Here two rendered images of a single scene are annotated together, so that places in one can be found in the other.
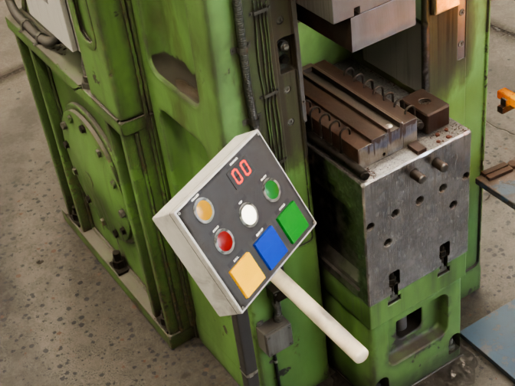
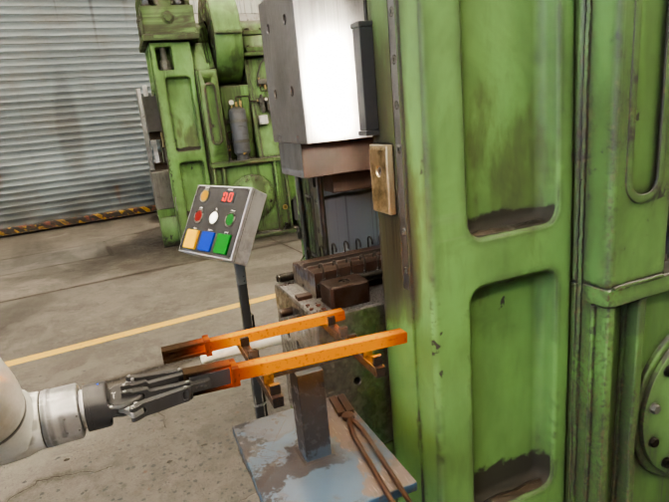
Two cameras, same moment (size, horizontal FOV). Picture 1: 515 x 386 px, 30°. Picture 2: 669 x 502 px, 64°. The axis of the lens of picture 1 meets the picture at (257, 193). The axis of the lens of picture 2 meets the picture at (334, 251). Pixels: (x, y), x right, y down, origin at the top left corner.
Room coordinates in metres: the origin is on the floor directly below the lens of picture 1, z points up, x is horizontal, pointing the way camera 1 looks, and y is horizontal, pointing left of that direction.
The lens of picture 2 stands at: (2.35, -1.91, 1.45)
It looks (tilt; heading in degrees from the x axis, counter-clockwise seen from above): 15 degrees down; 96
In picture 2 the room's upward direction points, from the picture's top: 5 degrees counter-clockwise
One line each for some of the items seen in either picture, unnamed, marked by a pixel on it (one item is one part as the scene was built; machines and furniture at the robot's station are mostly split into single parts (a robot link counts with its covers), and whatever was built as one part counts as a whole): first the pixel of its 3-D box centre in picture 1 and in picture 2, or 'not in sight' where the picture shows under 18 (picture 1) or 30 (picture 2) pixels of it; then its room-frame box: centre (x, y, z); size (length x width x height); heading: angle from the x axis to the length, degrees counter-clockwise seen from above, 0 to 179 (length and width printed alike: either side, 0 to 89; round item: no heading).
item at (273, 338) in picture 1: (273, 334); not in sight; (2.01, 0.01, 0.36); 0.09 x 0.07 x 0.12; 118
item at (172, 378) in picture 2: not in sight; (155, 386); (1.93, -1.12, 1.02); 0.11 x 0.01 x 0.04; 33
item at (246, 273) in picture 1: (246, 275); (192, 239); (1.59, 0.05, 1.01); 0.07 x 0.05 x 0.07; 143
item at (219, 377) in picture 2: not in sight; (210, 379); (2.02, -1.10, 1.01); 0.07 x 0.01 x 0.03; 28
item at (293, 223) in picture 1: (291, 222); (223, 244); (1.75, -0.07, 1.01); 0.07 x 0.05 x 0.07; 143
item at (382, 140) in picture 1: (340, 109); (363, 263); (2.26, -0.26, 0.96); 0.42 x 0.20 x 0.09; 28
